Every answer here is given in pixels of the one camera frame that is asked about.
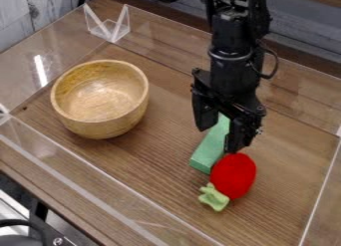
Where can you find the green rectangular block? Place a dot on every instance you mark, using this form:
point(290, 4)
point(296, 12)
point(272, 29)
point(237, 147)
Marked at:
point(209, 151)

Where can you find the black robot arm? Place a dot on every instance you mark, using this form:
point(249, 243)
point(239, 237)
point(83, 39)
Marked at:
point(238, 23)

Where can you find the black metal table bracket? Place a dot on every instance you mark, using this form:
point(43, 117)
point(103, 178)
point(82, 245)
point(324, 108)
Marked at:
point(60, 232)

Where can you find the red strawberry toy green leaf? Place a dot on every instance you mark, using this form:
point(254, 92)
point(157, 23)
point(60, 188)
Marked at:
point(231, 178)

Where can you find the clear acrylic corner bracket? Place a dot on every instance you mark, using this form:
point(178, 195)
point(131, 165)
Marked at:
point(108, 30)

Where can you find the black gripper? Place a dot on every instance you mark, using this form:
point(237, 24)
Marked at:
point(223, 90)

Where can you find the wooden bowl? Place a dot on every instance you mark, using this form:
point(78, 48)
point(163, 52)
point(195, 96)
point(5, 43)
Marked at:
point(100, 98)

